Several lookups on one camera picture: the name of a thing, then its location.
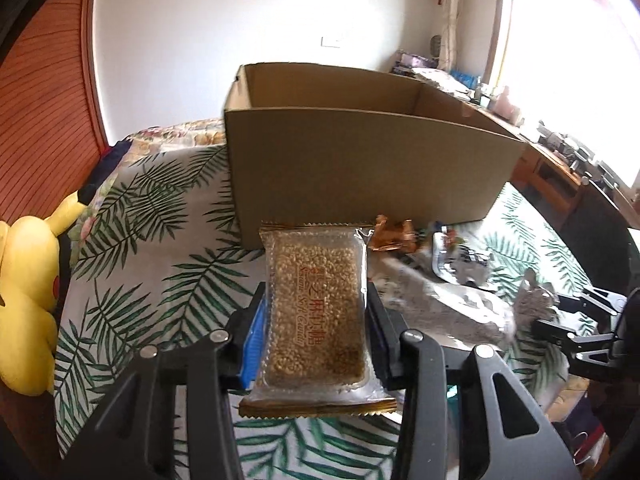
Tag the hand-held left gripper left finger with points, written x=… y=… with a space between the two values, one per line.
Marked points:
x=252 y=342

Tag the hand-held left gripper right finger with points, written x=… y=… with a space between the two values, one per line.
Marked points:
x=386 y=357

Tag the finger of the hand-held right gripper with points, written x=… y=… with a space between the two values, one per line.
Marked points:
x=592 y=301
x=580 y=347

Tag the clear sesame candy packet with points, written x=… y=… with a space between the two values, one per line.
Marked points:
x=315 y=310

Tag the grey snack packet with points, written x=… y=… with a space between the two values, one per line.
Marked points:
x=450 y=305

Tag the copper foil snack wrapper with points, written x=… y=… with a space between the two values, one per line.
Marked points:
x=395 y=236

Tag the brown cardboard box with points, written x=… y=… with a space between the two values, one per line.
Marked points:
x=350 y=170

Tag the silver printed snack packet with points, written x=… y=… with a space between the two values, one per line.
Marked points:
x=460 y=260

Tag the leaf print bedsheet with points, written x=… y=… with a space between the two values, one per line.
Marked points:
x=150 y=260

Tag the floral quilt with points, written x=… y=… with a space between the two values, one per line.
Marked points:
x=170 y=135

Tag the dark blue cloth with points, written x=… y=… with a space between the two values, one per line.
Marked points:
x=107 y=167

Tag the yellow plush toy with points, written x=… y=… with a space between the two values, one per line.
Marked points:
x=25 y=285

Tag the wooden desk with clutter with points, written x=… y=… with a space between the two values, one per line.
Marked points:
x=475 y=85

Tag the wooden headboard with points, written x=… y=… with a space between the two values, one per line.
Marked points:
x=50 y=110

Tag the patterned curtain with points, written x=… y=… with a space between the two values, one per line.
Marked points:
x=452 y=20

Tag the white wall switch plate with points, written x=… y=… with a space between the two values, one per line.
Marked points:
x=330 y=41

